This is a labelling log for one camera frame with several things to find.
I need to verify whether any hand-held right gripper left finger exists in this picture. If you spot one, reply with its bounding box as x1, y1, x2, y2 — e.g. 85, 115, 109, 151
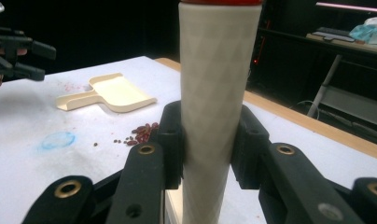
157, 100, 185, 190

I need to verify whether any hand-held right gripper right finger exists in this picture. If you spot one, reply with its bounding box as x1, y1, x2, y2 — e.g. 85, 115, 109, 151
230, 105, 271, 190

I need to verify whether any cream brush handle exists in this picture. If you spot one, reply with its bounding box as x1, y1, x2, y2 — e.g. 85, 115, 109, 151
177, 0, 265, 224

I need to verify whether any pile of red beans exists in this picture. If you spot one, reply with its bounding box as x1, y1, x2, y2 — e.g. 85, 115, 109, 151
92, 121, 161, 147

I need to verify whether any cream plastic dustpan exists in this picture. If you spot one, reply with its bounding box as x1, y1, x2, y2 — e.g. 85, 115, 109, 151
55, 72, 159, 114

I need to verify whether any white table cover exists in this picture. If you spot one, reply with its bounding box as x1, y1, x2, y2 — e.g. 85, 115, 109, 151
0, 55, 377, 224

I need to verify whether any white metal desk leg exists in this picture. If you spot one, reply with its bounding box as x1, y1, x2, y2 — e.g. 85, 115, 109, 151
306, 54, 343, 119

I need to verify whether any grey low shelf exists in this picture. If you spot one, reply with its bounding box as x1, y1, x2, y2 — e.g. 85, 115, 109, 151
319, 85, 377, 129

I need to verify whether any dark flat keyboard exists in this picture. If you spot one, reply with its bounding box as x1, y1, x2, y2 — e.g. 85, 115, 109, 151
311, 26, 356, 43

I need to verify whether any wooden side desk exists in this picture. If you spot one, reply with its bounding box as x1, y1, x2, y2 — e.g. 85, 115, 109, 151
305, 32, 377, 58

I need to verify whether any blue and white plastic bag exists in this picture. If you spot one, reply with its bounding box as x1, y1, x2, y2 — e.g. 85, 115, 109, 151
348, 16, 377, 46

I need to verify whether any pink light strip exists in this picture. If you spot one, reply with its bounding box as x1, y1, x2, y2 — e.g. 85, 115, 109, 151
314, 1, 377, 14

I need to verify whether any grey cable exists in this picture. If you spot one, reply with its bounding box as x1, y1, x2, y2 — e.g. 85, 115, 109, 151
290, 99, 377, 142

